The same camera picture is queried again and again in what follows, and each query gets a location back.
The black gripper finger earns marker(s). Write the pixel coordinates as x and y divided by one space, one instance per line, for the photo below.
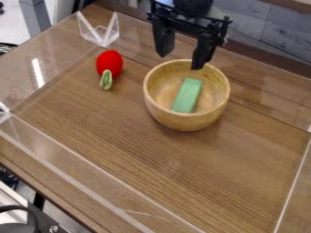
202 53
162 36

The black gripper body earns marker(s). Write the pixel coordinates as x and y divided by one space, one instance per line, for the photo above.
192 17

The red felt fruit green stem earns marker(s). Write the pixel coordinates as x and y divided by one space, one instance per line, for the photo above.
108 66

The wooden bowl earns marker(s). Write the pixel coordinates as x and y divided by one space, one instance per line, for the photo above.
160 88

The green rectangular block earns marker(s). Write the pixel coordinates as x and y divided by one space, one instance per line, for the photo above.
186 96

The clear acrylic corner bracket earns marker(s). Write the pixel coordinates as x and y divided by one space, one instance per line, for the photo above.
98 35

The black metal bracket with bolt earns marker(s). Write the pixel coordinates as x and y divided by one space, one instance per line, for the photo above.
48 225

